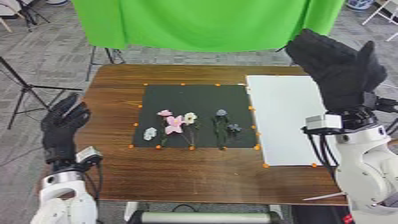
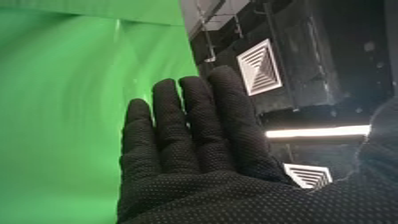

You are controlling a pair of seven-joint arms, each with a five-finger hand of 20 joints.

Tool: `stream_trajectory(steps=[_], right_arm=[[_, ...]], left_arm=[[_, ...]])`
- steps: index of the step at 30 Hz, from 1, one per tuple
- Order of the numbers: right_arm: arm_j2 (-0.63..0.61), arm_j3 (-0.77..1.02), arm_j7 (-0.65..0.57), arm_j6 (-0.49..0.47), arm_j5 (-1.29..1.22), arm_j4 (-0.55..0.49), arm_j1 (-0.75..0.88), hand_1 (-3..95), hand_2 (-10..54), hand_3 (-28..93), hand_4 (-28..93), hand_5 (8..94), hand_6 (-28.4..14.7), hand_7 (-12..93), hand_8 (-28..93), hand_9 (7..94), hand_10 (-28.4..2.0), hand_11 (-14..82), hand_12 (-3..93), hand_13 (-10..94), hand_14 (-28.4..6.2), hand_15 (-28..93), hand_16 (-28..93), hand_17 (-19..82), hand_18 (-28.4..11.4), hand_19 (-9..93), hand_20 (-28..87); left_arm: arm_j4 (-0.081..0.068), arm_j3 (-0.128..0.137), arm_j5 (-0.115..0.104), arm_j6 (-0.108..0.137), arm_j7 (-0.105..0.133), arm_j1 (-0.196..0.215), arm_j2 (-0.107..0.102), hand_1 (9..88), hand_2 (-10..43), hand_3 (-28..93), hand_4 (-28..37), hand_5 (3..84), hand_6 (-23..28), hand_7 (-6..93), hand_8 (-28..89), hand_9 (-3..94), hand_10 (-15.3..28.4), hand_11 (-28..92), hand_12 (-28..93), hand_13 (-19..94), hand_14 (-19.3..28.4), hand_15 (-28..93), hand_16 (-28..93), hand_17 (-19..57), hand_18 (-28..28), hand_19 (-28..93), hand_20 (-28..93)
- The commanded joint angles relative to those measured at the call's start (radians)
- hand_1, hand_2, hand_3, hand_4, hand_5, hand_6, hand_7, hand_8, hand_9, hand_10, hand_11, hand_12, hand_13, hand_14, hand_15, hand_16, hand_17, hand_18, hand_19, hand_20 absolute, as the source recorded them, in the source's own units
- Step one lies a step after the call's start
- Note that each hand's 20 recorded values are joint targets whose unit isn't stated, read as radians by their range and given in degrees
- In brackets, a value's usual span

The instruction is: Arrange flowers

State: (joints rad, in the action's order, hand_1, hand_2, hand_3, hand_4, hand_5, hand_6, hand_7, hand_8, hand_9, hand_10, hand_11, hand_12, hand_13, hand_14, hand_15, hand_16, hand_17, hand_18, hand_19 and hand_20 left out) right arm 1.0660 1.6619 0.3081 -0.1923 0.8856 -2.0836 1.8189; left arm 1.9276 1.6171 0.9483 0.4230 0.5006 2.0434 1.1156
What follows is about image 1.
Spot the pale blue flower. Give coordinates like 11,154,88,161
143,126,160,142

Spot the black cable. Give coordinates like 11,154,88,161
303,126,342,179

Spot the pale grey bar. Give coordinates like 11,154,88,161
127,209,288,224

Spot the white flower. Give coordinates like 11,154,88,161
182,112,201,150

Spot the black tripod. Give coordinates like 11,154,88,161
0,55,86,131

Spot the dark mat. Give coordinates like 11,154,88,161
130,83,263,150

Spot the black cloth stand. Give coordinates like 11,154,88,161
84,45,128,83

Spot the white sheet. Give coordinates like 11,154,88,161
244,74,335,168

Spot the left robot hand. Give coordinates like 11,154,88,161
40,93,95,165

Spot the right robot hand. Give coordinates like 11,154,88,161
285,28,390,113

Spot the large pink flower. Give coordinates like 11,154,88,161
157,115,187,149

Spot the blue and white vase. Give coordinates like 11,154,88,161
345,0,377,12

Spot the dark blue flower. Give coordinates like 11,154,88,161
226,123,244,140

